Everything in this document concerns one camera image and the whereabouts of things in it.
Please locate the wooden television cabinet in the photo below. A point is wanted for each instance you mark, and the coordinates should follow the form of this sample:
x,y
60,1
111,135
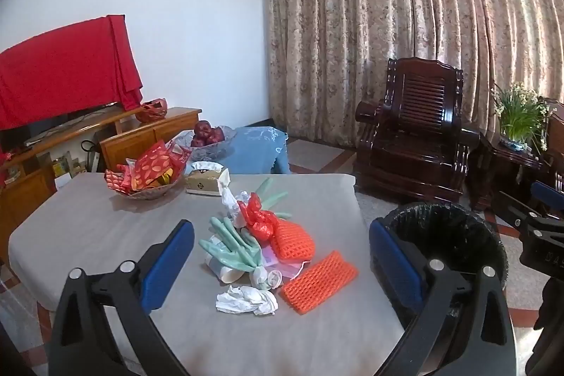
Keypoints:
x,y
132,140

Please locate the red woven basket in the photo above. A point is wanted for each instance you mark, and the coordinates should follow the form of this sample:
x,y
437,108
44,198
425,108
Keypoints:
x,y
152,111

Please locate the orange foam fruit net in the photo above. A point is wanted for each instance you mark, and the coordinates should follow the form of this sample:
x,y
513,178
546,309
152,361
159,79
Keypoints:
x,y
317,283
293,241

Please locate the small white wrapper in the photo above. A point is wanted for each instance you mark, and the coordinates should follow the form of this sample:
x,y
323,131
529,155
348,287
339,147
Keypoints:
x,y
264,279

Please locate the red plastic bag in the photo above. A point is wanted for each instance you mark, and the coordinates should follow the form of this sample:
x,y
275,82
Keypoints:
x,y
257,222

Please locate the red apple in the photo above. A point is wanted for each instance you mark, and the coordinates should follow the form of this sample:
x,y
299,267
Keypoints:
x,y
198,141
202,128
216,134

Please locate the white paper cup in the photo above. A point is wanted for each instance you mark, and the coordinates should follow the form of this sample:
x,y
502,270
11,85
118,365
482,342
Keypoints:
x,y
222,274

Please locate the dark wooden side table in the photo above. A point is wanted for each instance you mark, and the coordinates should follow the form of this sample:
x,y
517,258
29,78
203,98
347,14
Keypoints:
x,y
498,169

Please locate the potted green plant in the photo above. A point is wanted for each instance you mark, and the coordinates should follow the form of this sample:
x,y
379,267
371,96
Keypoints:
x,y
520,111

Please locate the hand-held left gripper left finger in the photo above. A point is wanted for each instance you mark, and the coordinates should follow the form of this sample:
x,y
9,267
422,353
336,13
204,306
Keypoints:
x,y
169,266

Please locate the bowl of red snack packets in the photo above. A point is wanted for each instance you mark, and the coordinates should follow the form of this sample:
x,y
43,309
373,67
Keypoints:
x,y
152,164

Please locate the beige floral curtain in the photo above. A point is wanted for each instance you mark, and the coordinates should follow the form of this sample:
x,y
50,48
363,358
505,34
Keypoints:
x,y
352,28

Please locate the white plastic wrapper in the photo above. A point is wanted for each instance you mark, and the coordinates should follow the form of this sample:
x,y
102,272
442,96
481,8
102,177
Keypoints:
x,y
229,200

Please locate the blue embroidered cloth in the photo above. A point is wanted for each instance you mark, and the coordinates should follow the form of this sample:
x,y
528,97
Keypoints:
x,y
255,151

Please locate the black television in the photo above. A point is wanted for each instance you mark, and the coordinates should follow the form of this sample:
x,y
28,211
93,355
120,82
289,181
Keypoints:
x,y
26,129

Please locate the red cloth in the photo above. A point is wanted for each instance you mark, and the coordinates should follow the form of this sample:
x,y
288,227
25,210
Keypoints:
x,y
61,72

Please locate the green rubber glove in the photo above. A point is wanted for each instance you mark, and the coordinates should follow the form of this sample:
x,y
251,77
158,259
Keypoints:
x,y
265,187

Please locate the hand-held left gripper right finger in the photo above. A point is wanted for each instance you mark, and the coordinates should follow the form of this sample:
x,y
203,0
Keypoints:
x,y
394,266

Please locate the pink face mask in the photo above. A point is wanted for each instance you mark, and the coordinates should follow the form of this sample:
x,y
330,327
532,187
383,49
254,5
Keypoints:
x,y
288,270

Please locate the teal rubber glove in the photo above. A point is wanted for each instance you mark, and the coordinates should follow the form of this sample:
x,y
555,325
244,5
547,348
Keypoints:
x,y
229,250

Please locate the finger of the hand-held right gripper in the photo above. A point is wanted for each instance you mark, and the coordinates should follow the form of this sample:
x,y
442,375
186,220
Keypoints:
x,y
511,211
546,194

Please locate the glass fruit bowl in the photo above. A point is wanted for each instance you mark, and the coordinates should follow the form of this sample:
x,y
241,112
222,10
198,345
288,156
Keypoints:
x,y
207,152

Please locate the dark wooden armchair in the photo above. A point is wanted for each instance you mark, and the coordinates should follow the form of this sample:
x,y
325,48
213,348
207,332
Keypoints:
x,y
418,138
556,129

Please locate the black bag lined trash bin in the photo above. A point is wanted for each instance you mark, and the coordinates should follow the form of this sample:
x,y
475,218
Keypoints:
x,y
449,235

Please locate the grey table cover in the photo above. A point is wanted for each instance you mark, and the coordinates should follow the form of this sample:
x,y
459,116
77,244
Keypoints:
x,y
88,226

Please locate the white tissue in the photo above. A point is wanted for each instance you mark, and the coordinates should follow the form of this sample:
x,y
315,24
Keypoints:
x,y
246,300

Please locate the glass candy bowl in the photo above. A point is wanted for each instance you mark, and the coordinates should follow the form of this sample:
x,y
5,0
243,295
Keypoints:
x,y
150,192

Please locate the tissue box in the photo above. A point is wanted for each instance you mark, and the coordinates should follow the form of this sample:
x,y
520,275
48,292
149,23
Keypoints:
x,y
202,182

